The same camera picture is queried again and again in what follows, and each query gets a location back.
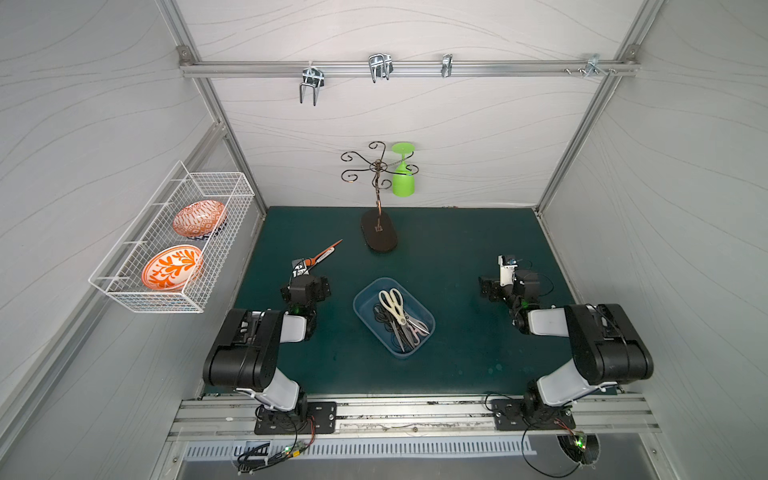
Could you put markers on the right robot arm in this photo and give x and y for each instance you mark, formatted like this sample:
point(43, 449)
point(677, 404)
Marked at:
point(606, 349)

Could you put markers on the cream handled kitchen scissors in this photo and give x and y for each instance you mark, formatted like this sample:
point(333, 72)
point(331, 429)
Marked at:
point(392, 301)

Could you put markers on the blue plastic storage box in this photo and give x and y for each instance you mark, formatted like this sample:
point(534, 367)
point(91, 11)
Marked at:
point(368, 297)

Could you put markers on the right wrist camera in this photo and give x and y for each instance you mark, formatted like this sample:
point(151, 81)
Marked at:
point(508, 265)

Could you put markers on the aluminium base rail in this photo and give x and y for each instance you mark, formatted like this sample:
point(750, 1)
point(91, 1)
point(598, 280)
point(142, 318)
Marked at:
point(230, 417)

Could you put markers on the white wire basket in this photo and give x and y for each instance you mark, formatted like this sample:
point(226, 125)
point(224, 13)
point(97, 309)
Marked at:
point(118, 276)

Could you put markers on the red patterned bowl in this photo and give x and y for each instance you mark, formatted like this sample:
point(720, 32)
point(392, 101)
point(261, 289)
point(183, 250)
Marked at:
point(200, 220)

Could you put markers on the metal hook right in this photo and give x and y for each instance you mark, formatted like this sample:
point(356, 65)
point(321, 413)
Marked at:
point(592, 68)

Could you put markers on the aluminium top rail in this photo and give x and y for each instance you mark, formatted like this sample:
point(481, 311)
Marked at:
point(402, 69)

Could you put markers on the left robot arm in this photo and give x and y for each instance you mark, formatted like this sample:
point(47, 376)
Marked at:
point(244, 355)

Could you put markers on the orange plastic spoon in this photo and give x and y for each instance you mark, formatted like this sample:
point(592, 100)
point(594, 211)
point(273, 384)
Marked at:
point(324, 254)

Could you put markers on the metal hook centre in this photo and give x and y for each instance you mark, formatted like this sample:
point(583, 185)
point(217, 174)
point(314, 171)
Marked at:
point(380, 66)

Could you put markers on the small metal bracket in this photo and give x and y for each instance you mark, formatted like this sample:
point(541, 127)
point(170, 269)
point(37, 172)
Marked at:
point(446, 65)

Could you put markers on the green plastic goblet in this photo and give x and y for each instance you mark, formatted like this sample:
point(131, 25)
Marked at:
point(403, 184)

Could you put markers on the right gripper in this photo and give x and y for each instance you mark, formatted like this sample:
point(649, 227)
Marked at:
point(491, 287)

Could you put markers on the copper cup holder stand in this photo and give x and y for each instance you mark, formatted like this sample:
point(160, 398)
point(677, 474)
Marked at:
point(378, 230)

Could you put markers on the orange floral bowl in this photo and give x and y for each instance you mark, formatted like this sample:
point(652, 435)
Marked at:
point(172, 268)

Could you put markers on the green table mat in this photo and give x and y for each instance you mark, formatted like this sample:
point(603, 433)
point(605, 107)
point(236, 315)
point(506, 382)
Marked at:
point(440, 255)

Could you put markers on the metal double hook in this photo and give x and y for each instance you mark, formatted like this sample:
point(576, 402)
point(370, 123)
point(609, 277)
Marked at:
point(313, 80)

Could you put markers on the black scissors large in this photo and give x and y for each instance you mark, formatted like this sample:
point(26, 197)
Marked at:
point(384, 317)

